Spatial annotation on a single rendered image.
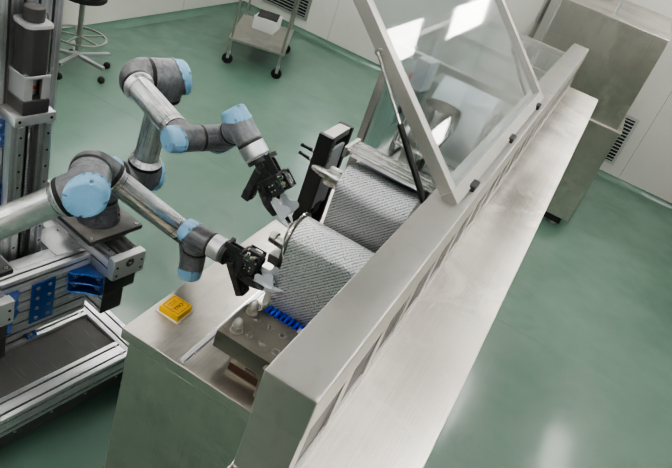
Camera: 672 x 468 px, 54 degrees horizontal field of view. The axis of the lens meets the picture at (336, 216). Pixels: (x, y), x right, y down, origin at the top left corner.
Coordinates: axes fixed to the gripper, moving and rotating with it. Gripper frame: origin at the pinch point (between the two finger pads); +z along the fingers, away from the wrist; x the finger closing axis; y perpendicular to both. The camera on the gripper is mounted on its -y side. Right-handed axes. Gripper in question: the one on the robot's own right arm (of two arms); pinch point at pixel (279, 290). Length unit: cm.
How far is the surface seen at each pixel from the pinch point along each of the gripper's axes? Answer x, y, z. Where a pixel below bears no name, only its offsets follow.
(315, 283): -0.2, 9.1, 9.4
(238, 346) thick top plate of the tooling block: -20.0, -7.1, 1.1
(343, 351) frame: -72, 57, 37
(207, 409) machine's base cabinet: -26.0, -27.8, 0.3
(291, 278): -0.2, 6.4, 2.3
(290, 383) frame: -82, 57, 34
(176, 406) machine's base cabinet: -26.0, -34.2, -9.1
